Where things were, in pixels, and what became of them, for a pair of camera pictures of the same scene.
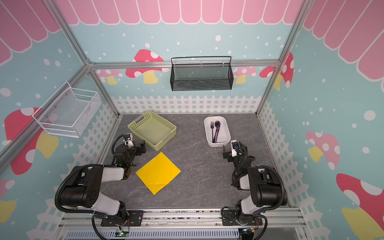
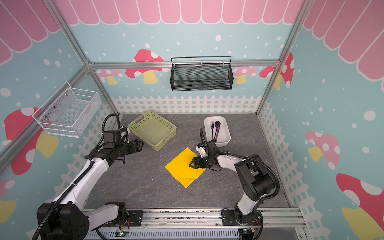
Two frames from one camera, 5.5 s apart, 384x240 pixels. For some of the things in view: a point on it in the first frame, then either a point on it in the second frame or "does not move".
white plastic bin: [224, 135] does not move
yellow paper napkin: [157, 173] -> [179, 167]
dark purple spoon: [217, 124] does not move
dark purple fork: [212, 126] does not move
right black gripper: [228, 153] -> [199, 162]
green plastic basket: [155, 131] does not move
